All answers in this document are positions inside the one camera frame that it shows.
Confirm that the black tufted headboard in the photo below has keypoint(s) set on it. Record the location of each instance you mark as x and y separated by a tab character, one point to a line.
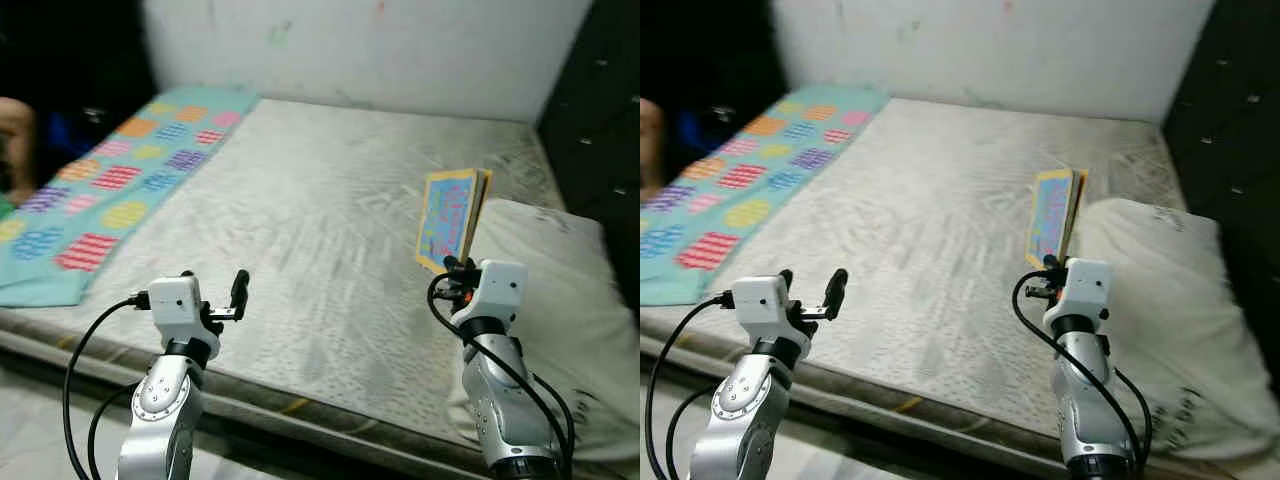
595	130
1230	130

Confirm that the beige pillow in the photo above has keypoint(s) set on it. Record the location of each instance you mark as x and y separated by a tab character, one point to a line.
1170	310
570	300

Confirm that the person in black shorts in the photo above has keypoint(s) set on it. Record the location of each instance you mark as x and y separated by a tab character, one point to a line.
650	150
15	150

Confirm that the blue fabric bag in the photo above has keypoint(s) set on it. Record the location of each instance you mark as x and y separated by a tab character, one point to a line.
70	135
700	132

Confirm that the yellow blue children's book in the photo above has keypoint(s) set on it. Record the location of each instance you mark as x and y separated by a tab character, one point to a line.
448	220
1050	215

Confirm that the teal blanket with coloured shapes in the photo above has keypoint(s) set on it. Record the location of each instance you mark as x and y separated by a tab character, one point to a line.
740	200
110	200

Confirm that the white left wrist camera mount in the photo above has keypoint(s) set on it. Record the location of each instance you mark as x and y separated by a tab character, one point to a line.
762	305
175	305

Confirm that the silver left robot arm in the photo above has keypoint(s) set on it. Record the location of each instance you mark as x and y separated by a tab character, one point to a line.
745	420
165	420

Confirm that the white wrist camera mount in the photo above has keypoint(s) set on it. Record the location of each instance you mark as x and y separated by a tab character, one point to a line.
500	288
1088	288
762	305
175	305

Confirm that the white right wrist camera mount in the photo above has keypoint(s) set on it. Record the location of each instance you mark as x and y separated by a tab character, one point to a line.
1088	288
500	288

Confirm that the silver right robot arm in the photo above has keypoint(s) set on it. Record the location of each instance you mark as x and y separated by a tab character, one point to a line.
1090	410
505	410

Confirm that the grey quilted mattress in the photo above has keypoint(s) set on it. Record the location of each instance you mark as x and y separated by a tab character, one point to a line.
300	230
920	230

